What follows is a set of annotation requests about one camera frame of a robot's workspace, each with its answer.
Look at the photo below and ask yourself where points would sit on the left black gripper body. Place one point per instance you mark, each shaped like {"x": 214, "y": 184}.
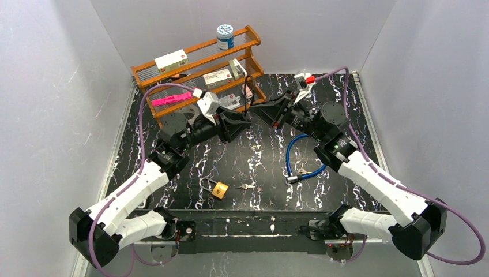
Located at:
{"x": 222, "y": 125}

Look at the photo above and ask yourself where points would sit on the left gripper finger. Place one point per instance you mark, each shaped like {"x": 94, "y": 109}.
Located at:
{"x": 232, "y": 116}
{"x": 237, "y": 127}

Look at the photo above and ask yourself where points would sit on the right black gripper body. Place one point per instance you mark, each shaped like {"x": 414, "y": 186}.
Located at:
{"x": 283, "y": 114}

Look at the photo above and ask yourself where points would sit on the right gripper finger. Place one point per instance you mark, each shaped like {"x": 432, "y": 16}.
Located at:
{"x": 277, "y": 104}
{"x": 265, "y": 113}

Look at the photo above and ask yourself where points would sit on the black cable padlock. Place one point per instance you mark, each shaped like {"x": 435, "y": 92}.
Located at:
{"x": 248, "y": 102}

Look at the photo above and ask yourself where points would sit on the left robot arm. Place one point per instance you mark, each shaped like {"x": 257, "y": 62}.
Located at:
{"x": 100, "y": 231}

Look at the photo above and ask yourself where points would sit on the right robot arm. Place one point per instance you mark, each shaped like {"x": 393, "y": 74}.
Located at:
{"x": 413, "y": 224}

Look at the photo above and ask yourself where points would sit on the packaged item bottom shelf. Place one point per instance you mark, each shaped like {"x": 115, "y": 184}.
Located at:
{"x": 230, "y": 101}

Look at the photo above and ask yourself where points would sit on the white box middle shelf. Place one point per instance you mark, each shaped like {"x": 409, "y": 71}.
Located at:
{"x": 218, "y": 78}

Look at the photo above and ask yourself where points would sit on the white box shelf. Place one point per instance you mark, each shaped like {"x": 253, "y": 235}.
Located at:
{"x": 172, "y": 61}
{"x": 218, "y": 78}

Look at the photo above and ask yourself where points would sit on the clear tape roll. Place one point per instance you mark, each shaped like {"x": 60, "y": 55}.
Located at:
{"x": 191, "y": 112}

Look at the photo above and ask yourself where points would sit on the pink plastic tool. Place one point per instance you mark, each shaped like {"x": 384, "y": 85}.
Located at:
{"x": 172, "y": 99}

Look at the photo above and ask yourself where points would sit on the orange wooden shelf rack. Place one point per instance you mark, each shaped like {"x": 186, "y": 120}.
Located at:
{"x": 204, "y": 58}

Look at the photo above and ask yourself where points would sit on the silver keys near padlock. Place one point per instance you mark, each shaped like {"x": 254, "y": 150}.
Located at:
{"x": 245, "y": 186}

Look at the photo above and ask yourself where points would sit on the brass padlock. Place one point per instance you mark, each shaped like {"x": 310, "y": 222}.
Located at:
{"x": 216, "y": 189}

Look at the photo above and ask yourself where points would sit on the blue lidded jar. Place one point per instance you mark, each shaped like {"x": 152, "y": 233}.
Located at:
{"x": 225, "y": 36}

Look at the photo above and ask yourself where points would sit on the white box top shelf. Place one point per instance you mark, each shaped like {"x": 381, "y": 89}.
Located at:
{"x": 172, "y": 61}

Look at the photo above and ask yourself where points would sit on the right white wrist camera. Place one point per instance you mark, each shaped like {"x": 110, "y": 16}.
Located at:
{"x": 304, "y": 82}

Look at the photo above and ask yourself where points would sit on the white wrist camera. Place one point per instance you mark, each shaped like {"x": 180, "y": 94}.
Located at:
{"x": 208, "y": 103}
{"x": 304, "y": 82}

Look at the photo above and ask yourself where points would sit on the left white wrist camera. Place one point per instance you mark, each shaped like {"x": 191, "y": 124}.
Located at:
{"x": 208, "y": 103}

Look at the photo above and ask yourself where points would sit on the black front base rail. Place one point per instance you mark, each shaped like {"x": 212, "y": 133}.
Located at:
{"x": 219, "y": 231}

